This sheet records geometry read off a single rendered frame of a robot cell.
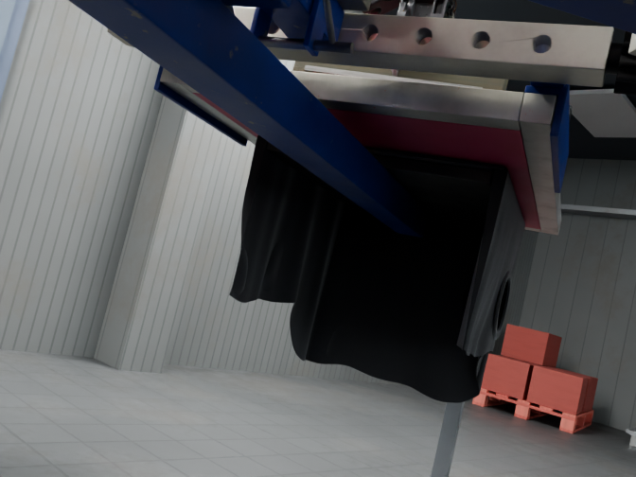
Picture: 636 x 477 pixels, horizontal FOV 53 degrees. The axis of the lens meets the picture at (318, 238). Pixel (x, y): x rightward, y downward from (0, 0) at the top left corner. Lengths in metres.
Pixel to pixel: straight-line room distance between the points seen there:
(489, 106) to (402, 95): 0.12
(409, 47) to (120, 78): 3.33
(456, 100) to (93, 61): 3.27
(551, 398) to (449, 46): 5.76
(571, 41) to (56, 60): 3.34
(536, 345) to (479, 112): 6.34
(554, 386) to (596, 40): 5.75
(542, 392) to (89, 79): 4.71
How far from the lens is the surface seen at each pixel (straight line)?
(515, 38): 0.79
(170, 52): 0.58
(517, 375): 6.50
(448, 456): 1.77
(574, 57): 0.77
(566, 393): 6.41
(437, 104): 0.86
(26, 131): 3.78
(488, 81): 1.11
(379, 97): 0.88
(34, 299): 3.88
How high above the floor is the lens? 0.69
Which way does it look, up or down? 5 degrees up
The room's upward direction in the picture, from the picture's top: 14 degrees clockwise
